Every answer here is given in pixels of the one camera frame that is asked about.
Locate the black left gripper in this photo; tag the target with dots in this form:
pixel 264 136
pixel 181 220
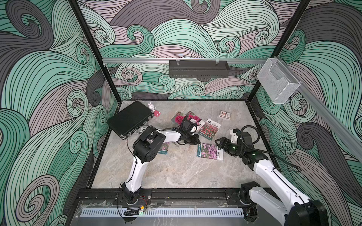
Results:
pixel 195 139

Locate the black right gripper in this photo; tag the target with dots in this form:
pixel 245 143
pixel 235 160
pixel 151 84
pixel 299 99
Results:
pixel 222 142

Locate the hollyhock seed packet pink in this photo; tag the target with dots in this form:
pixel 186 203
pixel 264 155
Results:
pixel 195 119

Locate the pink cosmos seed packet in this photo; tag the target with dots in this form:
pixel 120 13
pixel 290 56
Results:
pixel 210 151
pixel 164 148

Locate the mixed daisy flower seed packet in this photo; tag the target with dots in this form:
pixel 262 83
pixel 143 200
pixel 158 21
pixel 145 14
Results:
pixel 209 129

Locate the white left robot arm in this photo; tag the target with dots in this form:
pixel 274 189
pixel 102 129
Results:
pixel 145 149

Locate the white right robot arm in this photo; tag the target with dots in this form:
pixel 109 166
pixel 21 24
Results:
pixel 288 205

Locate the pink mushroom toy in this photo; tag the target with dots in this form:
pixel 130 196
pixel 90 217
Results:
pixel 156 113

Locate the white rabbit figurine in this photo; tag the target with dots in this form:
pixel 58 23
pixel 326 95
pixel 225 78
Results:
pixel 151 106

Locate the black metal case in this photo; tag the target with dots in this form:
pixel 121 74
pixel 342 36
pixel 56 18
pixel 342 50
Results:
pixel 128 120

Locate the white slotted cable duct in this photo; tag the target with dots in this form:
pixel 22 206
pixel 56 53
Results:
pixel 166 212

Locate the black wall tray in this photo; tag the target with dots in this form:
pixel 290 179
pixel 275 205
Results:
pixel 200 69

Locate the clear acrylic wall holder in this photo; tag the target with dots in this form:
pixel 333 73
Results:
pixel 278 80

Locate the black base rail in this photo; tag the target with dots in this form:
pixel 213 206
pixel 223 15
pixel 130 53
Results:
pixel 158 196

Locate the aluminium rail right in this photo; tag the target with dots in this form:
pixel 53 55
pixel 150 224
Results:
pixel 312 90

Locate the black corner frame post right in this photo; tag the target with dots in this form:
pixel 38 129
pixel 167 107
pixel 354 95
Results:
pixel 285 37

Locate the black corner frame post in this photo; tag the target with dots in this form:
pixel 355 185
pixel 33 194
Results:
pixel 285 37
pixel 83 24

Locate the black corner frame post left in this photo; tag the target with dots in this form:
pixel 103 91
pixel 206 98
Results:
pixel 83 24

